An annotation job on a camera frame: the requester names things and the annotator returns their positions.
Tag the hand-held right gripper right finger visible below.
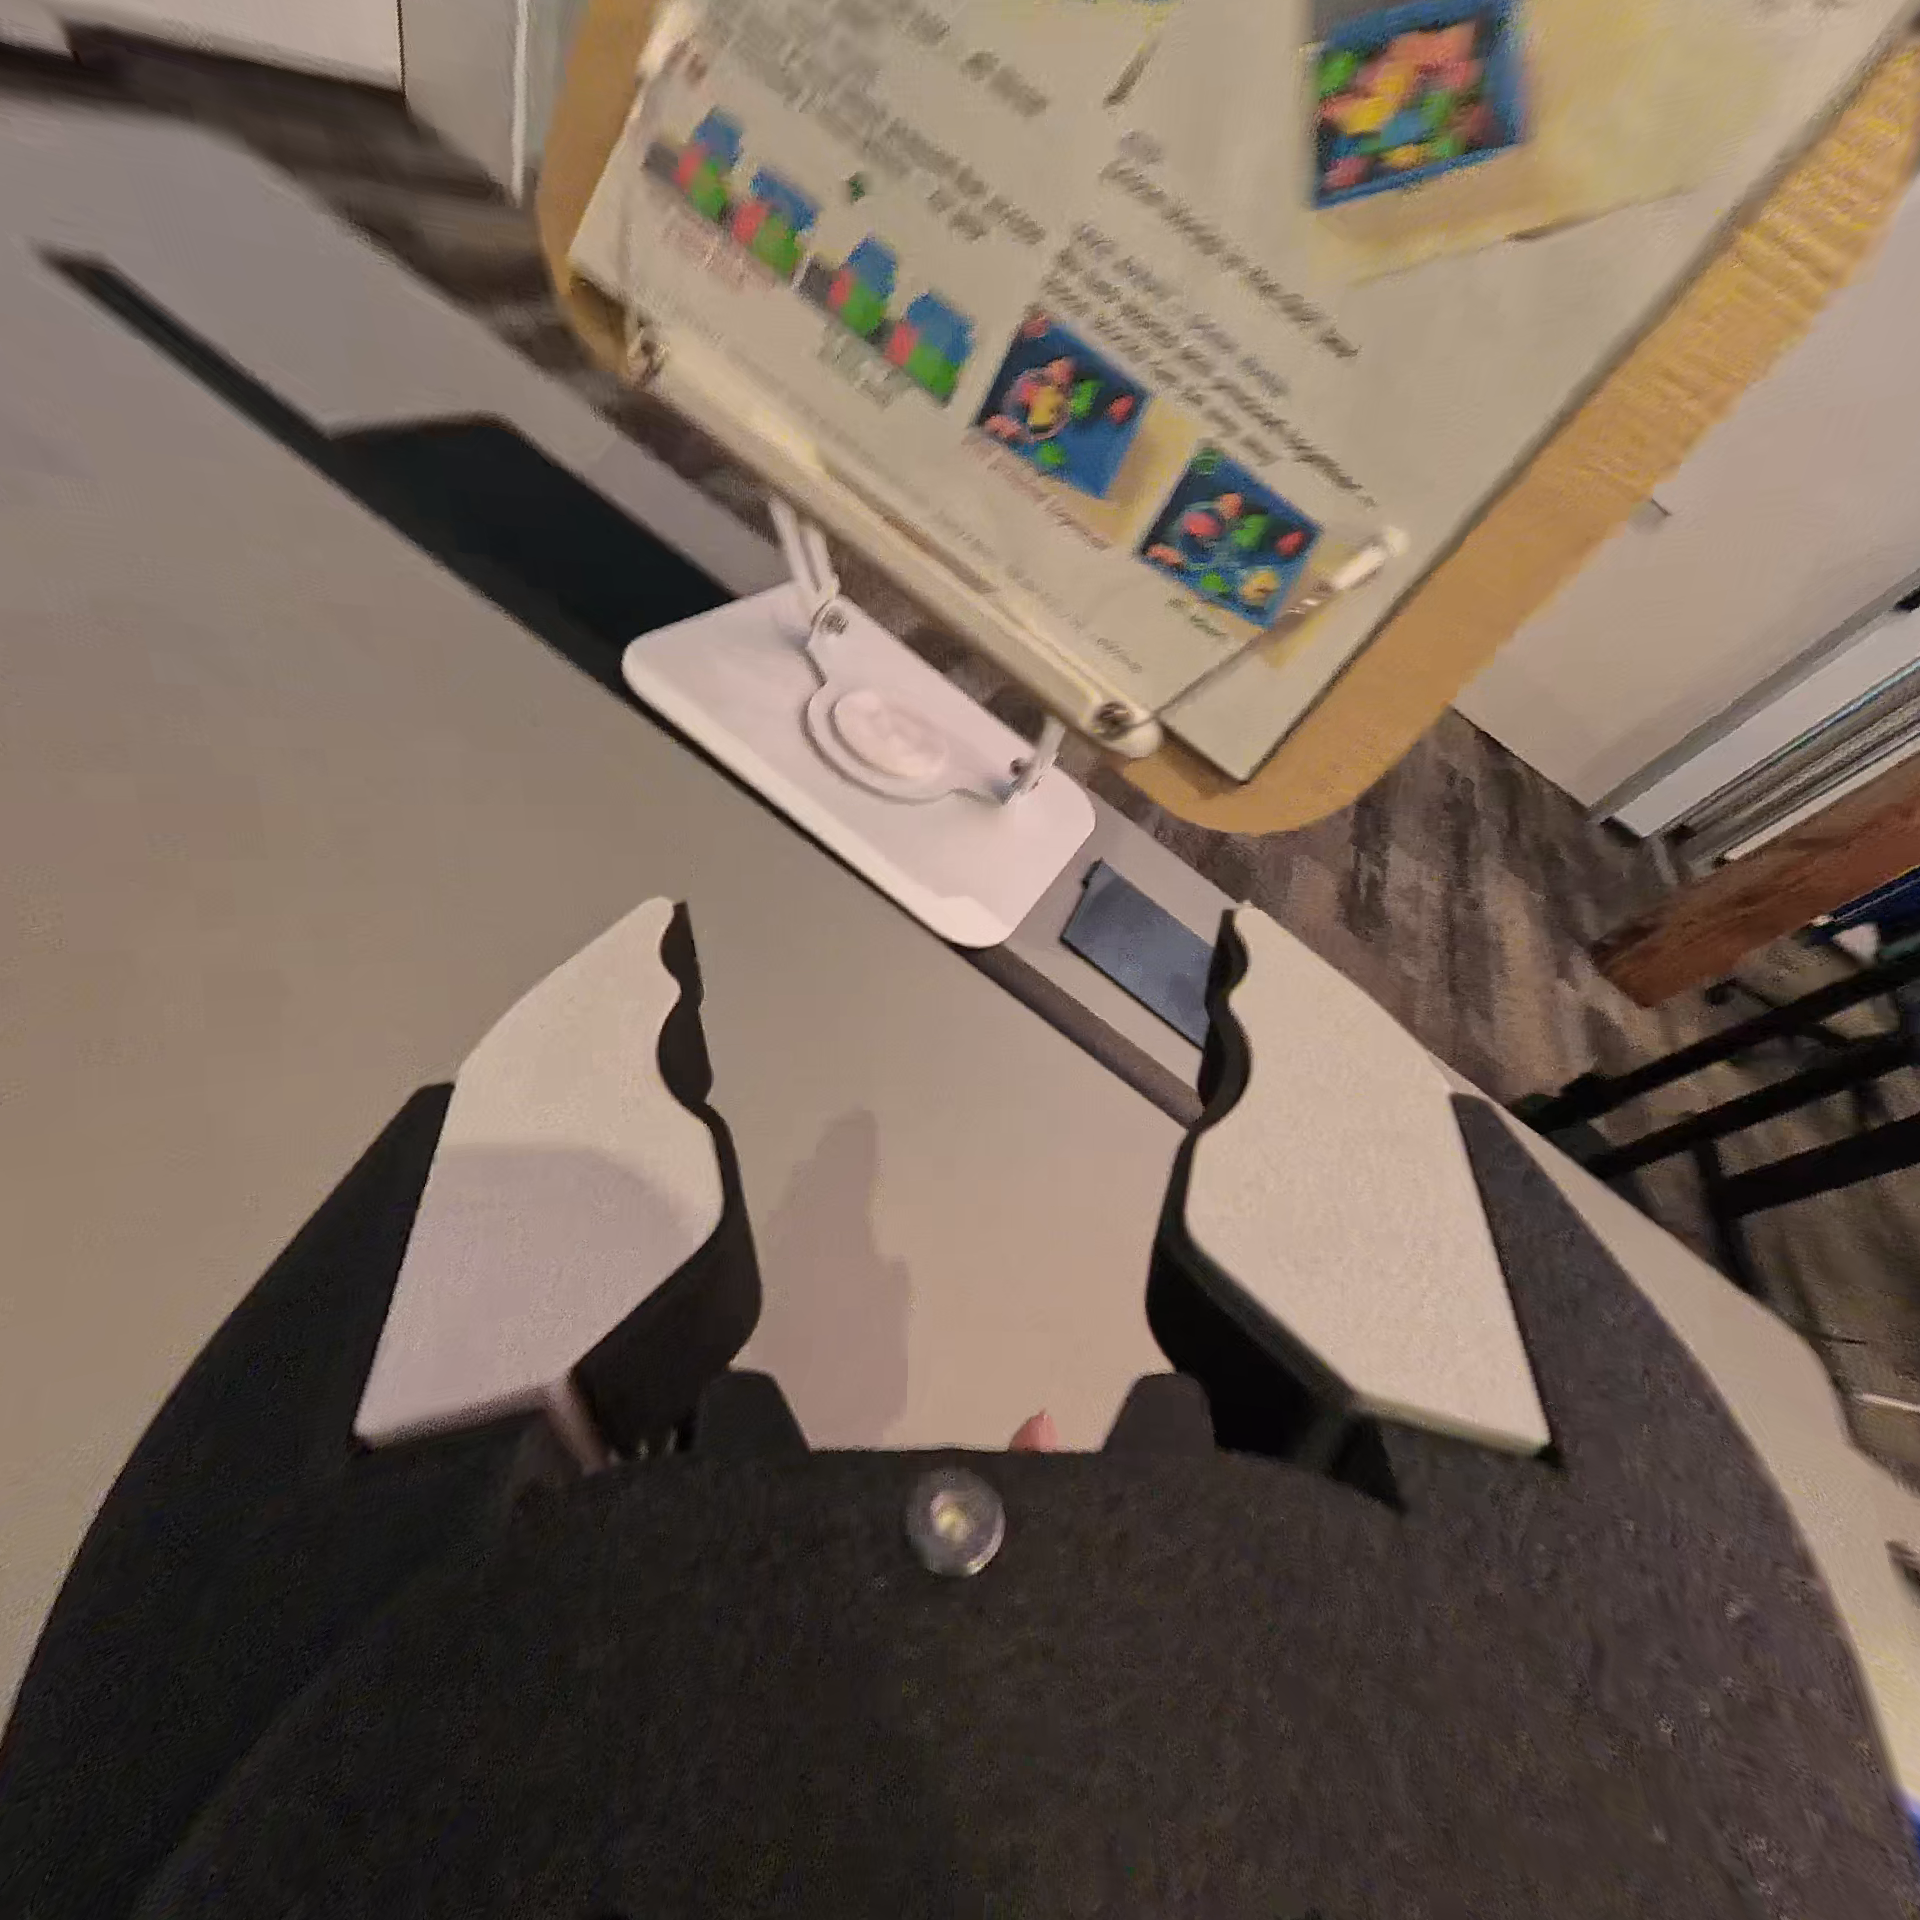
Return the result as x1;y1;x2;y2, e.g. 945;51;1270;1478
1142;903;1552;1478

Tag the grey desk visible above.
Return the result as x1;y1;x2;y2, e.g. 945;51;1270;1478
0;104;1920;1758

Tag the black flat plate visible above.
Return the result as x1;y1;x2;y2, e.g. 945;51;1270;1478
1060;861;1221;1052

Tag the wooden bench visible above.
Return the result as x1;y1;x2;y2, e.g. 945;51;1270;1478
1598;780;1920;1007

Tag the black metal frame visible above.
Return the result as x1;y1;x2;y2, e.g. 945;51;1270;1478
1514;975;1920;1247

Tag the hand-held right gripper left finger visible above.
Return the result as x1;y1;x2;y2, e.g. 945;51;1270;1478
351;895;767;1472

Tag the printed instruction sheet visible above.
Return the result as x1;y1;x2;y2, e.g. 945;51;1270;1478
569;0;1905;781

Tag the instruction sheet on stand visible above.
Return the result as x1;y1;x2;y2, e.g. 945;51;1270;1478
536;0;1920;950

